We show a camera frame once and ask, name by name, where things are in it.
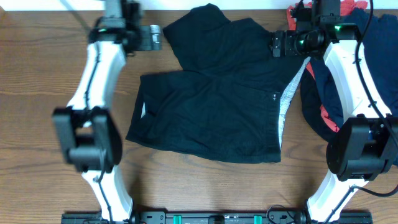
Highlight navy blue garment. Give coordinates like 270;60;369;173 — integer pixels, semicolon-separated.
313;14;397;127

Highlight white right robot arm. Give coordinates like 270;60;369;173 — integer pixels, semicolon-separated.
270;24;397;223

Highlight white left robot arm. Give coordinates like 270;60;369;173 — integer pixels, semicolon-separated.
52;25;161;223

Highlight red garment in pile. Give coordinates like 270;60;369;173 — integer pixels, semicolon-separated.
287;0;368;132

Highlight black garment in pile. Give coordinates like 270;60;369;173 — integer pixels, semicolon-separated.
300;69;336;142

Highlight black shorts white waistband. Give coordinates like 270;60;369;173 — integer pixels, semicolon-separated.
126;4;309;164

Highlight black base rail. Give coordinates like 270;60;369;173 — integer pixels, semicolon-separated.
61;210;373;224

